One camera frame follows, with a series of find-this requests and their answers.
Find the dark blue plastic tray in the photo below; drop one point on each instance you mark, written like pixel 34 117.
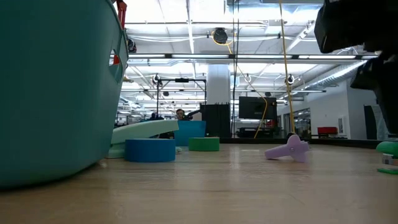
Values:
pixel 192 130

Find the green tape roll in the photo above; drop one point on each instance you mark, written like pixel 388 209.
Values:
pixel 203 144

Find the mint green stapler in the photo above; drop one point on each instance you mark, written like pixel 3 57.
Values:
pixel 146 127

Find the blue tape roll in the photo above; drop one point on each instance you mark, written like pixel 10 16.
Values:
pixel 149 151

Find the purple staple remover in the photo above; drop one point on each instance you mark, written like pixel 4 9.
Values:
pixel 292 149

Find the teal plastic bin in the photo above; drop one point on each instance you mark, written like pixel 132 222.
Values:
pixel 56 93

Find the small green stapler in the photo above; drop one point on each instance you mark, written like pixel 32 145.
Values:
pixel 388 147

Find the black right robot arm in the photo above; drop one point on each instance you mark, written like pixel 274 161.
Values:
pixel 348 21

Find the black cabinet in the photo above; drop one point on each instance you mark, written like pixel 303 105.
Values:
pixel 214 121

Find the person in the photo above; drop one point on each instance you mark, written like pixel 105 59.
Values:
pixel 180 114

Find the white square column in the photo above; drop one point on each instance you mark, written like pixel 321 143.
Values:
pixel 218 84

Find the black overhead light bar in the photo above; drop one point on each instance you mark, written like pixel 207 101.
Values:
pixel 231 56

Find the red desk lamp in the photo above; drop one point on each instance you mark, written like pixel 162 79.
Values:
pixel 122 12

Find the red seat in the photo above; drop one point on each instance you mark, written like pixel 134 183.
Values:
pixel 327 130

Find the black stand frame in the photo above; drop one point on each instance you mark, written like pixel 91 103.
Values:
pixel 182 80

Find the black wall screen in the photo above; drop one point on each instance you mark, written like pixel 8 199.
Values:
pixel 256 107

